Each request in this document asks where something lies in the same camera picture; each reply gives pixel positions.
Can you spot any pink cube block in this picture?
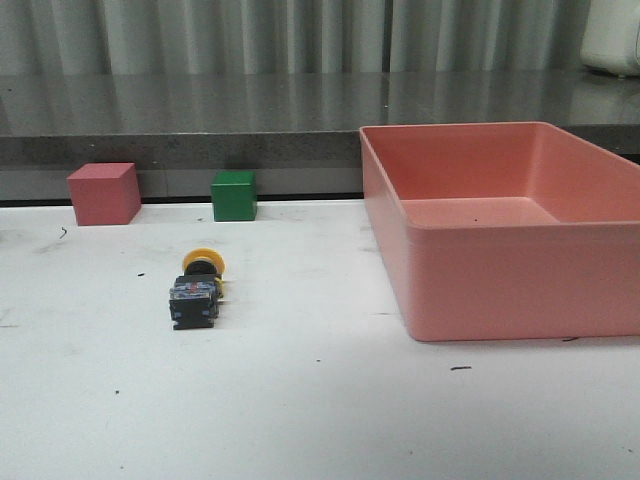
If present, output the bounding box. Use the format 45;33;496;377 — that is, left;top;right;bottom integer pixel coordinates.
67;162;141;226

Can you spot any white appliance in background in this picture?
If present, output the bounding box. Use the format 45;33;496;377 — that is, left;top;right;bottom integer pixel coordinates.
580;0;639;77

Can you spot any dark grey counter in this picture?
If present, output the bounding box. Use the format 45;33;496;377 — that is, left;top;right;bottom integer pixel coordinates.
1;70;639;206

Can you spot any pink plastic bin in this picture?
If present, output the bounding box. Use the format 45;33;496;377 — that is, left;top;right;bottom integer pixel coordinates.
360;122;639;342

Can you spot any yellow mushroom push button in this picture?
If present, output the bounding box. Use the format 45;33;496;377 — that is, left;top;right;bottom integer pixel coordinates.
169;248;226;330

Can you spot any green cube block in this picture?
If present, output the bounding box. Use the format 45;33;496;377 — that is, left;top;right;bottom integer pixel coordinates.
211;171;257;222

